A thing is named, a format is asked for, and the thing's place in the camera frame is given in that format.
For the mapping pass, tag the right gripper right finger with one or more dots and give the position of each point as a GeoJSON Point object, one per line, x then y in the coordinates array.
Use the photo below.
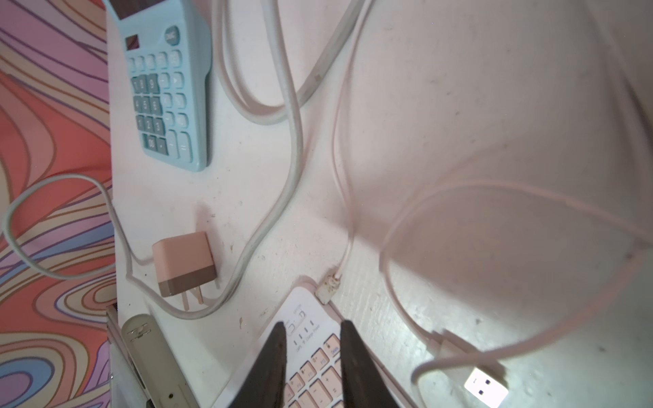
{"type": "Point", "coordinates": [363, 385]}

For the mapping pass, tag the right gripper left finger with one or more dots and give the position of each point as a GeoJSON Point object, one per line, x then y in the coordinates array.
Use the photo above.
{"type": "Point", "coordinates": [265, 383]}

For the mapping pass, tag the pink keyboard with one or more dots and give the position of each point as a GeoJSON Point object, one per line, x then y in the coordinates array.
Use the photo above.
{"type": "Point", "coordinates": [313, 372]}

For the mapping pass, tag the pink usb charger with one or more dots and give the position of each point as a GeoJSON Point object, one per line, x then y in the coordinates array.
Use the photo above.
{"type": "Point", "coordinates": [183, 263]}

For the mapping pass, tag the silver stapler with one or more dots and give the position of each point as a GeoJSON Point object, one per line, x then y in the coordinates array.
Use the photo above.
{"type": "Point", "coordinates": [144, 372]}

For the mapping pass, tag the grey calculator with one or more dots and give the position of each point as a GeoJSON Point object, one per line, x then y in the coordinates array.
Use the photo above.
{"type": "Point", "coordinates": [168, 50]}

